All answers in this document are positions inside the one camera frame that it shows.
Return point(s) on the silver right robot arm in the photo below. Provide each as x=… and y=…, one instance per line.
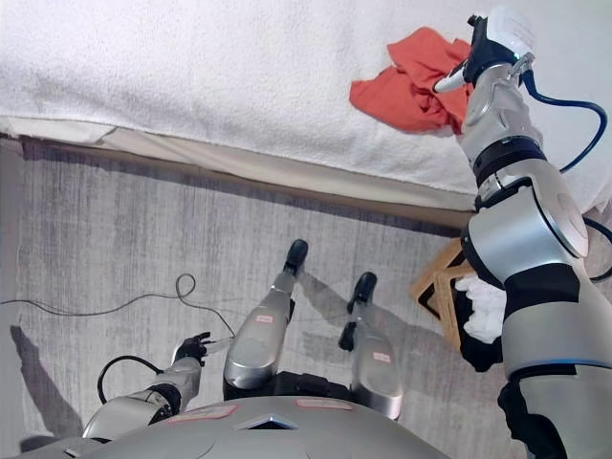
x=531, y=229

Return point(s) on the silver right robot leg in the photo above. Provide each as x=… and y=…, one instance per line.
x=375, y=363

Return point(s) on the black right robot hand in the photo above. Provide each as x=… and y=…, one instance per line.
x=492, y=48

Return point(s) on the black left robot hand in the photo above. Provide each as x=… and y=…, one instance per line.
x=193, y=346

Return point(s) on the grey striped rug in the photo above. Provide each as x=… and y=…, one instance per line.
x=119, y=239

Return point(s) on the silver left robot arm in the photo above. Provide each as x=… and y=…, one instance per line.
x=143, y=401

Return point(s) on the orange cloth garment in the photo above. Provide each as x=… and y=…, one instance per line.
x=411, y=91

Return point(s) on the bed with white blanket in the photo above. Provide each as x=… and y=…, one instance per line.
x=191, y=62

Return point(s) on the silver robot torso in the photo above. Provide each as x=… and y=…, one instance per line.
x=268, y=435

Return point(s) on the wooden laundry basket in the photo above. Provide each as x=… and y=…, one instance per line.
x=442, y=291

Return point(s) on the white garment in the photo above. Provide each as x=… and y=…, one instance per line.
x=485, y=311

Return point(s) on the cream mattress sheet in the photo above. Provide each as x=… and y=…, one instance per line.
x=215, y=155

